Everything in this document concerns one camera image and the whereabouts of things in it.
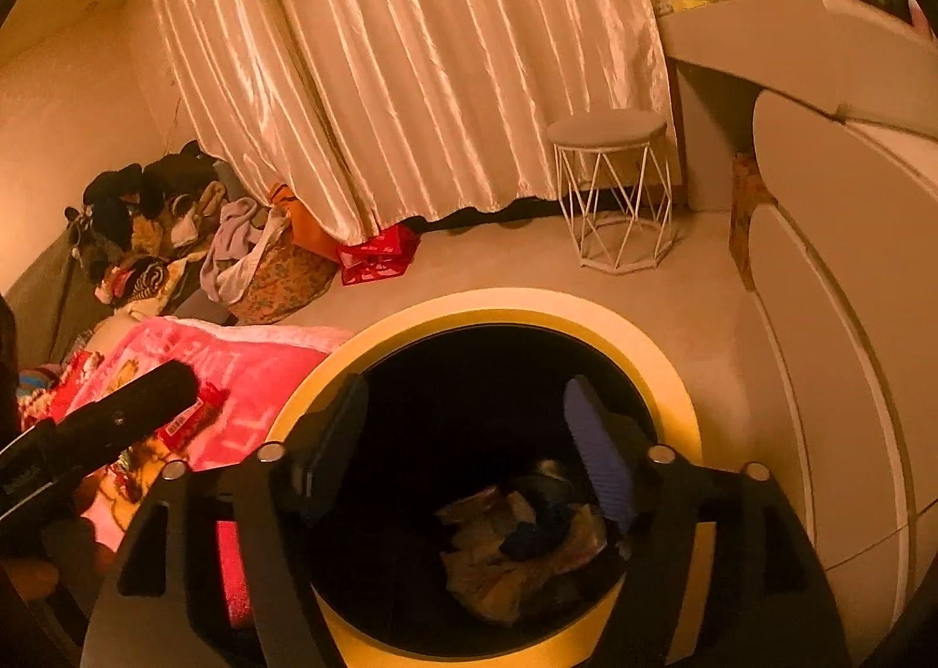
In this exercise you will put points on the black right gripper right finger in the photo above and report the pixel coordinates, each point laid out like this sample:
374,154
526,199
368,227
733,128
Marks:
720,571

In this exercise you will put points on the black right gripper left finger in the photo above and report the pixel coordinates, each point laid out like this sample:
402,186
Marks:
213,572

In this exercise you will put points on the white red plastic bag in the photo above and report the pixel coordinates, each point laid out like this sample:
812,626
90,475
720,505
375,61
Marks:
502,549

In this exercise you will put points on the yellow rimmed black trash bin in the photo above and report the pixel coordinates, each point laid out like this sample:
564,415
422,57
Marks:
465,392

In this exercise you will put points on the red floral pillow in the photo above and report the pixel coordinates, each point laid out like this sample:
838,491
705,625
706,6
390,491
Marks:
48,391

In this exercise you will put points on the red snack bar wrapper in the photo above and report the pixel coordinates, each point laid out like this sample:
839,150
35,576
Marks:
176,434

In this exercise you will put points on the pink cartoon fleece blanket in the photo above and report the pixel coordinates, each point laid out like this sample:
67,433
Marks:
252,371

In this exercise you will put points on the pile of clothes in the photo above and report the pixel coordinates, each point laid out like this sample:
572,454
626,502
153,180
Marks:
141,233

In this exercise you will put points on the woven laundry basket with clothes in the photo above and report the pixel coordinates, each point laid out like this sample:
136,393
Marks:
255,270

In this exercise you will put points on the orange bag by curtain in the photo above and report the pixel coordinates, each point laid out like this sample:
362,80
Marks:
307,232

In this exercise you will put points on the white dressing table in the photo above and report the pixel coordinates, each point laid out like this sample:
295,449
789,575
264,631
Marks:
812,125

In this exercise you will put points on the red gift bag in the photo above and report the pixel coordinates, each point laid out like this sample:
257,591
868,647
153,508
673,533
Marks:
384,256

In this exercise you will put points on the cream satin curtain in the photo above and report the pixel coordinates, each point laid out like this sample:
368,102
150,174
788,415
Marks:
377,111

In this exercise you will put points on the white wire frame stool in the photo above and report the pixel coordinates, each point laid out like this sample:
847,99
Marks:
614,191

